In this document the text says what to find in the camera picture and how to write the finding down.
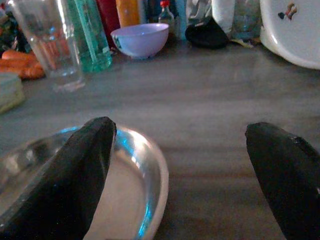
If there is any small square plastic container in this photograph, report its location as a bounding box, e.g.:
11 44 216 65
0 72 26 115

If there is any orange sauce bottle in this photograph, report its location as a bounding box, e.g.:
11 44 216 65
115 0 141 28

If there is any teal plastic water bottle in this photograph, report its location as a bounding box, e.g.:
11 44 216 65
66 0 113 74

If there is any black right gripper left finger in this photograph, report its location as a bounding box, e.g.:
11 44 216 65
0 116 117 240

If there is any clear drinking glass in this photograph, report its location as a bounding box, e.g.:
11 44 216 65
7 0 87 93

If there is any orange carrot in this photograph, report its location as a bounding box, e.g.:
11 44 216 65
1 49 38 62
18 67 46 80
0 58 44 71

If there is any white paper roll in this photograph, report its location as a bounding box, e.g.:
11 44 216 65
211 0 236 34

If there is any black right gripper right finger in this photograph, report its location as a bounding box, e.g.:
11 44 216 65
244 121 320 240

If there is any floral printed packet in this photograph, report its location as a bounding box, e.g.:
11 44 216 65
0 7 31 52

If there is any small lilac bowl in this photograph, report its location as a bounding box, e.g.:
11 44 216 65
110 22 170 60

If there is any round steel plate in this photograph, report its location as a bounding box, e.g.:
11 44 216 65
0 124 170 240

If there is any dark blue jar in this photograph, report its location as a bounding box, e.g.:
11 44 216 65
143 0 163 24

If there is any black pouch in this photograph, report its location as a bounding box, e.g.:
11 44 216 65
184 17 230 50

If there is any small red-capped bottle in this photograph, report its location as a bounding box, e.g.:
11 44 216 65
158 0 175 35

